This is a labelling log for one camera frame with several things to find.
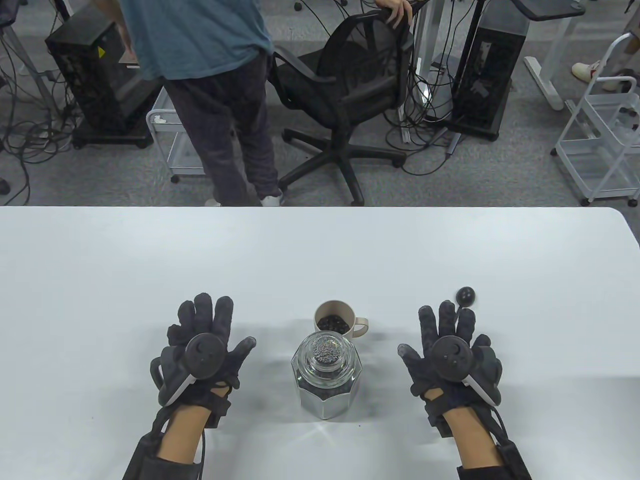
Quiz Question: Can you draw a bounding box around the clear glass jar lid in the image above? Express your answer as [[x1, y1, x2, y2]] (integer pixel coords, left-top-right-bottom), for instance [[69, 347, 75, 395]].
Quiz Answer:
[[304, 332, 352, 373]]

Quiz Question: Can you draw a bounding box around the black office chair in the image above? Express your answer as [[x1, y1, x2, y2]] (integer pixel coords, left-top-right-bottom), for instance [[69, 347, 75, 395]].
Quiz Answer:
[[270, 10, 416, 207]]

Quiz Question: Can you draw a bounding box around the white desk foot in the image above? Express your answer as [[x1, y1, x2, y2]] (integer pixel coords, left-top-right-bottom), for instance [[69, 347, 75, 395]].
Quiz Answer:
[[523, 20, 576, 112]]

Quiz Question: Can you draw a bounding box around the person's left hand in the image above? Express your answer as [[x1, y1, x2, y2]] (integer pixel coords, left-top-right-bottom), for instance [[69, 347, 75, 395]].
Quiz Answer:
[[150, 292, 258, 428]]

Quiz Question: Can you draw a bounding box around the white cart with brown top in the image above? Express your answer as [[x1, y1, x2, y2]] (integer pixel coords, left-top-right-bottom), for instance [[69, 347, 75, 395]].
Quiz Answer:
[[120, 50, 236, 184]]

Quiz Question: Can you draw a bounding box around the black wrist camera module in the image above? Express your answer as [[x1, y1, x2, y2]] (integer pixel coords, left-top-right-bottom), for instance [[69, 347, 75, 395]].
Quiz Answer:
[[425, 405, 453, 438], [205, 395, 232, 428]]

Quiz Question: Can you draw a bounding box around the grey desk leg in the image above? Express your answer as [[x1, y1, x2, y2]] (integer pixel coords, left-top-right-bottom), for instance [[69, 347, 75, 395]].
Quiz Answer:
[[0, 20, 57, 108]]

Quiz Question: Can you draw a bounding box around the white power strip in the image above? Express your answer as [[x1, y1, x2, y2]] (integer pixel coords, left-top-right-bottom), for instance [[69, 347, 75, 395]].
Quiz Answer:
[[396, 96, 413, 146]]

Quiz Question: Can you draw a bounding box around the white wire rolling cart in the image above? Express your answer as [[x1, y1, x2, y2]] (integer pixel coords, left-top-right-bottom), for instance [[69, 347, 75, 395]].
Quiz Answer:
[[551, 32, 640, 207]]

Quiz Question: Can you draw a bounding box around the black stand tray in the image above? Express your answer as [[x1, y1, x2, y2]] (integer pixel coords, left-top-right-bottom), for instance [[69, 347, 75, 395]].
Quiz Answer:
[[517, 0, 587, 22]]

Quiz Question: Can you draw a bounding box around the tangled black cable bundle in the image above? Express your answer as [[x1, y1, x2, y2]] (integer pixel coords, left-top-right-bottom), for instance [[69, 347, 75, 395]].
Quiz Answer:
[[385, 30, 466, 176], [0, 20, 83, 206]]

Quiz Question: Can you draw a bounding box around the black round tracking controller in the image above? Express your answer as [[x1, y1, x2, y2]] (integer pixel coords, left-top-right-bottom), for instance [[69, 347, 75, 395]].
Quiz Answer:
[[150, 332, 226, 407], [430, 336, 502, 407]]

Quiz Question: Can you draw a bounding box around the grey round stand base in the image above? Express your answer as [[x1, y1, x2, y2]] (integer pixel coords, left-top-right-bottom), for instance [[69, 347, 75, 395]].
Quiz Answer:
[[424, 65, 457, 122]]

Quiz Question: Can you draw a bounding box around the black computer tower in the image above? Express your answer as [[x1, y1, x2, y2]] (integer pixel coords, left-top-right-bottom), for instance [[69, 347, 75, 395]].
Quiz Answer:
[[440, 14, 531, 142], [45, 5, 166, 150]]

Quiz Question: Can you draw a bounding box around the white desk column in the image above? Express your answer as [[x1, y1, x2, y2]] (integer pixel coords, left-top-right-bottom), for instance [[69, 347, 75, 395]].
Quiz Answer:
[[412, 0, 443, 76]]

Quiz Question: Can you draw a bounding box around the small coffee bean portion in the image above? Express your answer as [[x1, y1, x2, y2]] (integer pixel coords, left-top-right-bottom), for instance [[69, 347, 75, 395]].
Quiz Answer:
[[318, 314, 351, 335]]

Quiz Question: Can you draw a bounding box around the person's left forearm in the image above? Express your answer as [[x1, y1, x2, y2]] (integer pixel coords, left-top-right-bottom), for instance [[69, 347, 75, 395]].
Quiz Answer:
[[157, 405, 213, 463]]

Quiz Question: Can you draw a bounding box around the beige cup with handle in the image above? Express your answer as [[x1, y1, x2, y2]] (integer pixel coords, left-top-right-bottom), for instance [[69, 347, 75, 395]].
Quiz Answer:
[[314, 300, 370, 340]]

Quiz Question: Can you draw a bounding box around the clear glass jar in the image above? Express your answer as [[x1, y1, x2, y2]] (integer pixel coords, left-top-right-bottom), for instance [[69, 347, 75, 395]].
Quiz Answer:
[[291, 331, 363, 420]]

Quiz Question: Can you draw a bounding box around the black measuring scoop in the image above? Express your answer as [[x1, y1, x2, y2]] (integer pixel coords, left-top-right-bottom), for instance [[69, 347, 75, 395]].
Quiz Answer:
[[452, 286, 477, 321]]

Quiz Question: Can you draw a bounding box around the person's right forearm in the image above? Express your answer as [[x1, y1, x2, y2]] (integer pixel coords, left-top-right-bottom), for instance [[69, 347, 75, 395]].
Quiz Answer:
[[445, 407, 506, 471]]

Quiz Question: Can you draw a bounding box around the black armband sensor unit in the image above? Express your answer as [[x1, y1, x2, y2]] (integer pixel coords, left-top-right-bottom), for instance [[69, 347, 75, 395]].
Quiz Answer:
[[457, 405, 532, 480], [122, 407, 206, 480]]

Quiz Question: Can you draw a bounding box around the person's right hand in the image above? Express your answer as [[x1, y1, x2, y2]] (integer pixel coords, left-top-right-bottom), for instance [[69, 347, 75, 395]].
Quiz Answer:
[[397, 300, 503, 436]]

